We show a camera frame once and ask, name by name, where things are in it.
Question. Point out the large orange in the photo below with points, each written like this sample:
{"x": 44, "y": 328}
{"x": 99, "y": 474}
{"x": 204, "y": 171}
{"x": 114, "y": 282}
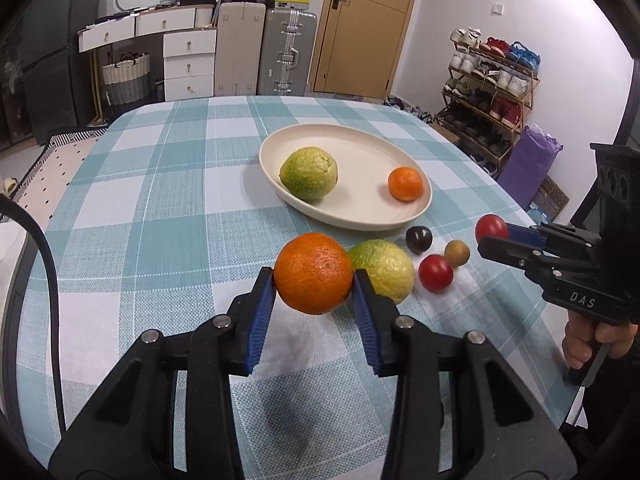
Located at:
{"x": 313, "y": 273}

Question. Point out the red tomato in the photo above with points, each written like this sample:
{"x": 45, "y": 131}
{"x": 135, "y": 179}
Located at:
{"x": 436, "y": 273}
{"x": 490, "y": 227}

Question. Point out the cream oval plate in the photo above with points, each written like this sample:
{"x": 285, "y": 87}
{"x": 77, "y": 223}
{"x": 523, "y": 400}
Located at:
{"x": 360, "y": 160}

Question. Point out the dark glass cabinet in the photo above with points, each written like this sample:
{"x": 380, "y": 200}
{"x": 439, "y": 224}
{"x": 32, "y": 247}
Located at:
{"x": 50, "y": 60}

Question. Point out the wooden door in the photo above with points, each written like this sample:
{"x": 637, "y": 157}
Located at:
{"x": 370, "y": 25}

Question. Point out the woven basket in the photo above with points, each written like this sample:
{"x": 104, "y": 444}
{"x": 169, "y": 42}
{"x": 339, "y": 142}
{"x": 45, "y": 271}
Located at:
{"x": 126, "y": 77}

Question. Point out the dark plum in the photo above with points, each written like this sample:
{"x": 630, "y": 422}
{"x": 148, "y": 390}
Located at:
{"x": 418, "y": 239}

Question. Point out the person's right hand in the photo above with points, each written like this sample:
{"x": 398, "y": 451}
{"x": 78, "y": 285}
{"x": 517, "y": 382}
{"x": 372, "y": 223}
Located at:
{"x": 575, "y": 340}

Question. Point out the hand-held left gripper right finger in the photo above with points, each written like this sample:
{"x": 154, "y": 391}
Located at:
{"x": 367, "y": 320}

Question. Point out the dotted floor rug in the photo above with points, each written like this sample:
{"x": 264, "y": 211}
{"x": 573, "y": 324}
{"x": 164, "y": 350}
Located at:
{"x": 55, "y": 160}

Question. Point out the rows of shoes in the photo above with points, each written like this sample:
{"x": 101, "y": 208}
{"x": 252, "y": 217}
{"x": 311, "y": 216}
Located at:
{"x": 502, "y": 110}

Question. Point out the light blue bowl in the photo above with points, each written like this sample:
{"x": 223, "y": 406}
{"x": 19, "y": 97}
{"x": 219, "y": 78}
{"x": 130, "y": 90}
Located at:
{"x": 536, "y": 216}

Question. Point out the yellow pole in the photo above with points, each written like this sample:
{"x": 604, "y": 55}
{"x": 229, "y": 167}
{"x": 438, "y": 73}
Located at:
{"x": 98, "y": 90}

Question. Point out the brown patterned mat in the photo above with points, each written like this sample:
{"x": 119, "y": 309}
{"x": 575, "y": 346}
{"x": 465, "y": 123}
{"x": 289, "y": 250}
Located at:
{"x": 554, "y": 192}

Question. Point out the beige suitcase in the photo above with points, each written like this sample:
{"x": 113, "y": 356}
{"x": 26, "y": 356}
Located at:
{"x": 240, "y": 50}

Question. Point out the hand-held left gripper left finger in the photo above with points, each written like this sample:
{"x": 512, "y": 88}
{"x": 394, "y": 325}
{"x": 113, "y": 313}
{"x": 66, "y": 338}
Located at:
{"x": 260, "y": 310}

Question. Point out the small mandarin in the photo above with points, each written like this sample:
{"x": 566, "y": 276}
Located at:
{"x": 406, "y": 184}

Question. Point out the grey sneakers pile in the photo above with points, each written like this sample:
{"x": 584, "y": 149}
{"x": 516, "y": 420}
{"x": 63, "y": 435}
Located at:
{"x": 407, "y": 107}

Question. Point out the silver suitcase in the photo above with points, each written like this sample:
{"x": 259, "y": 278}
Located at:
{"x": 287, "y": 50}

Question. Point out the purple bag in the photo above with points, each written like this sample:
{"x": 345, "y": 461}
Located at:
{"x": 527, "y": 165}

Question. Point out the person's right forearm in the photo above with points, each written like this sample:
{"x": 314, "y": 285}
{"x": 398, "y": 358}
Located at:
{"x": 615, "y": 410}

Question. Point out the wooden shoe rack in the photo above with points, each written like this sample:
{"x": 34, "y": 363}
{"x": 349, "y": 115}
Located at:
{"x": 531, "y": 85}

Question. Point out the yellow green citrus fruit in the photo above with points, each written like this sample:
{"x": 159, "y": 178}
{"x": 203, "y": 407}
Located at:
{"x": 387, "y": 270}

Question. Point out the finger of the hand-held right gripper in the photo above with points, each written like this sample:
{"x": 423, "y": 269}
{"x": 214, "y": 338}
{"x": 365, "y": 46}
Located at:
{"x": 510, "y": 255}
{"x": 525, "y": 236}

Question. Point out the yellow black box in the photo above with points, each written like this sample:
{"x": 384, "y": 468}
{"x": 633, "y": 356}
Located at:
{"x": 289, "y": 0}

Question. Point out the cardboard box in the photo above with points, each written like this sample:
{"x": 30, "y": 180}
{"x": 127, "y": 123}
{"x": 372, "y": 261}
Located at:
{"x": 447, "y": 132}

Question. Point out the white drawer desk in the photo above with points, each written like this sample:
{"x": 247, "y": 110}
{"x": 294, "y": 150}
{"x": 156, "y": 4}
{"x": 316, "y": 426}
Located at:
{"x": 187, "y": 65}

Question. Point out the brown longan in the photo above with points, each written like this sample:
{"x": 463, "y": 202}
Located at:
{"x": 457, "y": 253}

